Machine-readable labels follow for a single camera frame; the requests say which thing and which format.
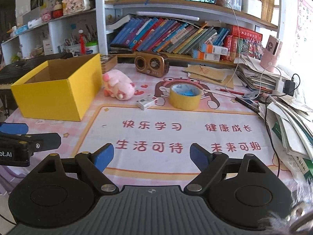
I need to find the pink plush pig toy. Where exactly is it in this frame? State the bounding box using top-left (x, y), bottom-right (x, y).
top-left (103, 69), bottom-right (135, 101)

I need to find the red pencil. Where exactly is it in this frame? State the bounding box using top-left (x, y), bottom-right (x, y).
top-left (216, 89), bottom-right (244, 96)

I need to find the orange white medicine box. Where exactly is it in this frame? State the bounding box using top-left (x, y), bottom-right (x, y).
top-left (199, 43), bottom-right (229, 56)

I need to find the black pen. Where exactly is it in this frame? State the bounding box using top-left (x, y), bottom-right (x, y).
top-left (235, 97), bottom-right (259, 113)

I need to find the black power adapter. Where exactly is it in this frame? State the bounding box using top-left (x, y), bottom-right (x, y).
top-left (283, 80), bottom-right (296, 96)

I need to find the pink cylindrical desk gadget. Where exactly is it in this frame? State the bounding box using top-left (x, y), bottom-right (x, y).
top-left (260, 36), bottom-right (283, 72)

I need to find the row of leaning books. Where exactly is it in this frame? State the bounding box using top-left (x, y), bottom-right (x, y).
top-left (109, 15), bottom-right (230, 55)

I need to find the white green-lid jar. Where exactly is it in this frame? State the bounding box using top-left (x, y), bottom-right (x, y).
top-left (85, 41), bottom-right (99, 55)

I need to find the blue crumpled wrapper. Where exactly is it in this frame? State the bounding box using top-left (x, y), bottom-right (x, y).
top-left (177, 89), bottom-right (198, 97)

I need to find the white pen holder box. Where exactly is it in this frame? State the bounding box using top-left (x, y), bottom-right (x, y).
top-left (241, 0), bottom-right (262, 19)

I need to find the red white bottle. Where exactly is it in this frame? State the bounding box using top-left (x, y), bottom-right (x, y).
top-left (78, 29), bottom-right (86, 55)

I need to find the yellow cardboard box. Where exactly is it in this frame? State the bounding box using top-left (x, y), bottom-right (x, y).
top-left (11, 54), bottom-right (102, 121)

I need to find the brown envelopes pile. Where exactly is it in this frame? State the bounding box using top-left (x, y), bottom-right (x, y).
top-left (183, 65), bottom-right (235, 89)

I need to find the wooden checkered box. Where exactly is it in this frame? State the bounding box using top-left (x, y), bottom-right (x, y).
top-left (100, 55), bottom-right (118, 74)

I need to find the grey staples box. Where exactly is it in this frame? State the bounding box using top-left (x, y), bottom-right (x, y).
top-left (136, 97), bottom-right (157, 110)

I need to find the black Yamaha keyboard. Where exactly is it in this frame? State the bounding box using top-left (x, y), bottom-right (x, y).
top-left (0, 52), bottom-right (73, 90)

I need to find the stack of papers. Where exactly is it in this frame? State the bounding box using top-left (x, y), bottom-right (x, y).
top-left (234, 55), bottom-right (312, 181)

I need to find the pink printed desk mat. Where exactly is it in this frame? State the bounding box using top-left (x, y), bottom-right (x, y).
top-left (8, 65), bottom-right (294, 186)

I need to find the brown retro radio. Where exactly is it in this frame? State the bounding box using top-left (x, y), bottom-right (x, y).
top-left (134, 52), bottom-right (170, 78)

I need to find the yellow tape roll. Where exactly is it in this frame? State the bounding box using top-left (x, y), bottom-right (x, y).
top-left (169, 83), bottom-right (203, 111)

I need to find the red dictionary book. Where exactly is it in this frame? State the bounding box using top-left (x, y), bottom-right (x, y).
top-left (227, 24), bottom-right (263, 42)

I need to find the white storage cubby shelf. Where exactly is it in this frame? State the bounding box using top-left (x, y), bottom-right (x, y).
top-left (1, 9), bottom-right (97, 65)

